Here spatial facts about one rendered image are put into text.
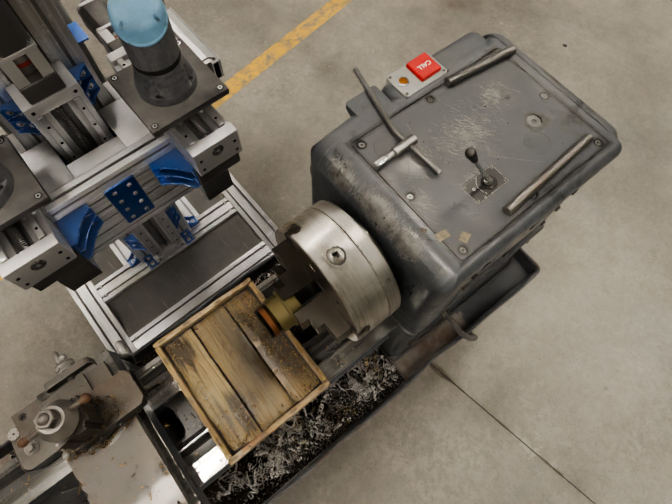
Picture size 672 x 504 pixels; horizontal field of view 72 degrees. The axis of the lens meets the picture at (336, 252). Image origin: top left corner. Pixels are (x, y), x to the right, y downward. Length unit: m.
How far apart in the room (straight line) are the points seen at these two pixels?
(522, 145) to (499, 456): 1.45
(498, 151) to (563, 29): 2.44
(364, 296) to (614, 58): 2.78
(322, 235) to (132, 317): 1.29
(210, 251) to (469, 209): 1.36
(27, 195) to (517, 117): 1.12
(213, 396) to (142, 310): 0.92
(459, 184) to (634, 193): 1.98
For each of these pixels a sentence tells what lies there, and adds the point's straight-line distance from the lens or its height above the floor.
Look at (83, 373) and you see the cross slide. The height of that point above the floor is 0.95.
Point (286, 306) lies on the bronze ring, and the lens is 1.02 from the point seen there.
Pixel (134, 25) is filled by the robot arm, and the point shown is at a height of 1.38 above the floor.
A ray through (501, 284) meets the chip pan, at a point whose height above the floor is 0.54.
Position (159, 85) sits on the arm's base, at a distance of 1.24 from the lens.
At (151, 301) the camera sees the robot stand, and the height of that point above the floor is 0.21.
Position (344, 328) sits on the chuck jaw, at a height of 1.12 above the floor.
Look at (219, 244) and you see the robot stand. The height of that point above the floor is 0.21.
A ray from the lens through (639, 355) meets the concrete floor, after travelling 2.58.
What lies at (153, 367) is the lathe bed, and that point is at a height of 0.86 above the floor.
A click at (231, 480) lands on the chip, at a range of 1.59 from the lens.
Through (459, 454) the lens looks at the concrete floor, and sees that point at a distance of 2.18.
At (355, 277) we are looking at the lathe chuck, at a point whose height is 1.22.
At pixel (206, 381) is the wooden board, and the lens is 1.26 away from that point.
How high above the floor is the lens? 2.10
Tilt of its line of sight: 68 degrees down
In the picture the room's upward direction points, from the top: 4 degrees clockwise
